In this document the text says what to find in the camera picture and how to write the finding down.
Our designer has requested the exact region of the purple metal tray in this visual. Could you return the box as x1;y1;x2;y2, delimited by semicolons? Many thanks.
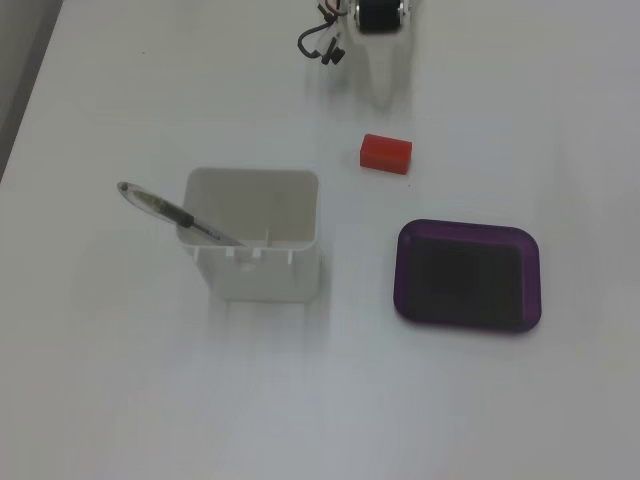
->
392;218;544;335

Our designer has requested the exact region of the pen with black grip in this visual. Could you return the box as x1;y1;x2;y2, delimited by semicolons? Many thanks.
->
116;180;245;247

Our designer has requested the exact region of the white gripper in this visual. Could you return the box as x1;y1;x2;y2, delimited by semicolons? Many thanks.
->
349;0;417;110

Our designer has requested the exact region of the black camera cable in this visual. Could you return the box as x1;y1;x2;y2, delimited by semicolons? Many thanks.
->
297;19;337;60

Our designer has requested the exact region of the white plastic box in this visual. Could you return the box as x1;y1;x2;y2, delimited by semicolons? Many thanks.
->
177;167;322;303

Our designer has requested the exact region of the red cube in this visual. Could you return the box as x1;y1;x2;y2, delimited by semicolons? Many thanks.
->
358;133;414;176

